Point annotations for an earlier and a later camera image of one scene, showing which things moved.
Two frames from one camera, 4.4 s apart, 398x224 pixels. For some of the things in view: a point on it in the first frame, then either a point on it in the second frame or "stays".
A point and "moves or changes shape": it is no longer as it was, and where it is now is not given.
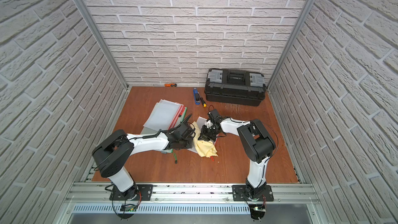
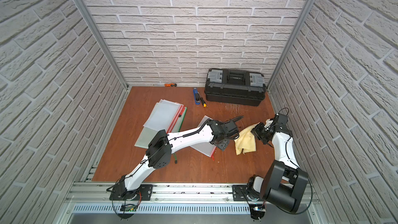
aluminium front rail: x=169 y=194 stays
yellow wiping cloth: x=205 y=148 moves or changes shape
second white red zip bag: x=176 y=116 stays
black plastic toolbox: x=232 y=86 stays
